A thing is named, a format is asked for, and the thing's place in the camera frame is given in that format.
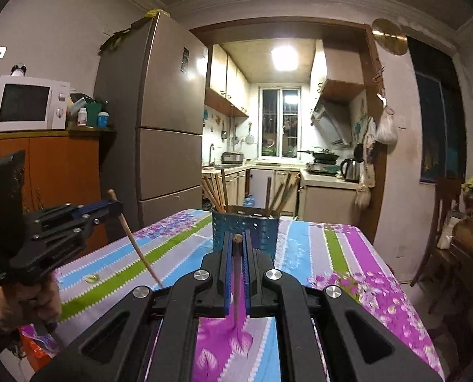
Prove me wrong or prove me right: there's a light bamboo chopstick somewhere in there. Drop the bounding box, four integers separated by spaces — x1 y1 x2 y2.
212 174 226 213
221 168 229 212
201 176 221 213

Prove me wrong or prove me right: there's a floral striped tablecloth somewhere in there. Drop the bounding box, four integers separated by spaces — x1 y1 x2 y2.
34 209 443 381

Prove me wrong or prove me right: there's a kitchen window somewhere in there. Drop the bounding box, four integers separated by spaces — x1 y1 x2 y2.
260 87 301 159

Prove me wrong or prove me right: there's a white medicine bottle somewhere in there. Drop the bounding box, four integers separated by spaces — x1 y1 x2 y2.
77 107 88 127

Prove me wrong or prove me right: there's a steel range hood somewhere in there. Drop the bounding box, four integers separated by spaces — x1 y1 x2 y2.
311 97 352 147

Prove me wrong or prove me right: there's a brown wooden chopstick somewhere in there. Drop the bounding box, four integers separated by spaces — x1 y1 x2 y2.
268 182 285 216
274 173 293 217
264 177 273 217

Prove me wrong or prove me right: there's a wooden chair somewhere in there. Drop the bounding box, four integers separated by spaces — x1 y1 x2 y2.
410 178 463 314

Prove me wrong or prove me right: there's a dark brown chopstick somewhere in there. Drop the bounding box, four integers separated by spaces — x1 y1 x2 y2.
117 211 165 289
279 173 300 215
232 234 243 329

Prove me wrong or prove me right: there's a steel electric kettle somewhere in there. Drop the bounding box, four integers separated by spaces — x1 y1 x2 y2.
340 158 362 184

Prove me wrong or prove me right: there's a brown three-door refrigerator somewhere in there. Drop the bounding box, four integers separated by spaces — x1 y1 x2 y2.
94 12 208 231

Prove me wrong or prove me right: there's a blue lidded jar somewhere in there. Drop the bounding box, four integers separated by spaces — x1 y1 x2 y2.
97 111 109 128

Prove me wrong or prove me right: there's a blue perforated utensil holder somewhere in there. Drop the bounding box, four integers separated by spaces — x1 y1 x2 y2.
212 205 280 259

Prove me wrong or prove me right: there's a round gold wall clock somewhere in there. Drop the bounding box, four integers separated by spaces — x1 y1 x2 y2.
371 18 408 55

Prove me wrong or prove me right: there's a white microwave oven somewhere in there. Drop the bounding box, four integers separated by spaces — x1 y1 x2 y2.
0 76 70 133

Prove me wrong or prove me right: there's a blue water jug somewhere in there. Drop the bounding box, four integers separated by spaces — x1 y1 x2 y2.
243 194 256 208

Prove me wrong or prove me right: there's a black wok on stove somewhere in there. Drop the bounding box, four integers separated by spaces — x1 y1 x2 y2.
298 148 339 165

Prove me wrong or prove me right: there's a person's left hand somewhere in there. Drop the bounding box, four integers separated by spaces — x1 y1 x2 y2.
0 274 62 332

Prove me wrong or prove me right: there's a hanging white plastic bag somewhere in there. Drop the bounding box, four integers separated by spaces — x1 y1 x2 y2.
376 106 399 146

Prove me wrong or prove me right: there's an orange wooden cabinet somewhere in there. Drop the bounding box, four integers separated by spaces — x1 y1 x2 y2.
0 128 117 283

